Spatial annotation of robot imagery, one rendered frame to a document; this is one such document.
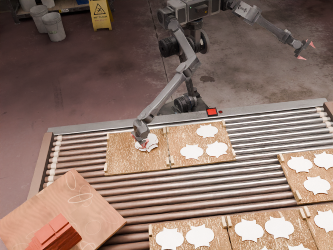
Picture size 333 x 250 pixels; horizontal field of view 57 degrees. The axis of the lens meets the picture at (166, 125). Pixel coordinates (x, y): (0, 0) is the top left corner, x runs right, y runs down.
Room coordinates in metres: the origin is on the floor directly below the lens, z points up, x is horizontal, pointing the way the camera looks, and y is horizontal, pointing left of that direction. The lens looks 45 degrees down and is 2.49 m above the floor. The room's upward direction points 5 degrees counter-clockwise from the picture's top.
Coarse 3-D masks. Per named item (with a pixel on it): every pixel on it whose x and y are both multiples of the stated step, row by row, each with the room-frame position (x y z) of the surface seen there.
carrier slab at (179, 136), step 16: (176, 128) 1.49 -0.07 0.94; (192, 128) 1.48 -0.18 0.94; (224, 128) 1.45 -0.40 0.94; (176, 144) 1.35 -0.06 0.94; (192, 144) 1.33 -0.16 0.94; (208, 144) 1.32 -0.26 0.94; (176, 160) 1.22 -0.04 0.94; (192, 160) 1.20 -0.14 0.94; (208, 160) 1.19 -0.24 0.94; (224, 160) 1.18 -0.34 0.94
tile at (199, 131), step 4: (200, 128) 1.46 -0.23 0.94; (204, 128) 1.46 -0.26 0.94; (208, 128) 1.46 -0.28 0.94; (212, 128) 1.45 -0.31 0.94; (216, 128) 1.45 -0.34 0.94; (200, 132) 1.43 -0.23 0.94; (204, 132) 1.42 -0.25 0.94; (208, 132) 1.42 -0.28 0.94; (212, 132) 1.42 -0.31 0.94; (216, 132) 1.41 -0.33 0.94; (204, 136) 1.39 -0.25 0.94; (208, 136) 1.38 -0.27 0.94; (212, 136) 1.38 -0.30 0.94
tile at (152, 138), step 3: (150, 135) 1.42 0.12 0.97; (153, 135) 1.42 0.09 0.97; (150, 138) 1.39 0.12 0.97; (153, 138) 1.39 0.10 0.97; (156, 138) 1.39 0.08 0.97; (150, 141) 1.37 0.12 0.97; (153, 141) 1.36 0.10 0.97; (138, 144) 1.35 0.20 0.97; (144, 144) 1.35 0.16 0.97; (147, 144) 1.34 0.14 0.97; (150, 144) 1.34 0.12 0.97; (153, 144) 1.34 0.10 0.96; (141, 147) 1.32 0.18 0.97; (147, 147) 1.32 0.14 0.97
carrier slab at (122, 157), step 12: (156, 132) 1.47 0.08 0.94; (108, 144) 1.41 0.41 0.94; (120, 144) 1.40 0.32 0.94; (132, 144) 1.39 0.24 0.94; (108, 156) 1.30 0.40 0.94; (120, 156) 1.29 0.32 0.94; (132, 156) 1.28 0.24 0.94; (144, 156) 1.27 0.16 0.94; (156, 156) 1.26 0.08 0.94; (108, 168) 1.20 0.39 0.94; (120, 168) 1.19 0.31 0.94; (132, 168) 1.19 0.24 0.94; (144, 168) 1.18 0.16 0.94; (156, 168) 1.17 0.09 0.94; (168, 168) 1.16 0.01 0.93
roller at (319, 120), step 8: (296, 120) 1.48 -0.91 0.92; (304, 120) 1.47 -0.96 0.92; (312, 120) 1.47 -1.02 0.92; (320, 120) 1.46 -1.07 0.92; (328, 120) 1.46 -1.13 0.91; (232, 128) 1.46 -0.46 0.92; (240, 128) 1.45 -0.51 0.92; (248, 128) 1.45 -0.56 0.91; (256, 128) 1.45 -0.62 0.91; (264, 128) 1.45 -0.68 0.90; (80, 144) 1.45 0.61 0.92; (88, 144) 1.44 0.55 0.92; (96, 144) 1.43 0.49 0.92; (104, 144) 1.43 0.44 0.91
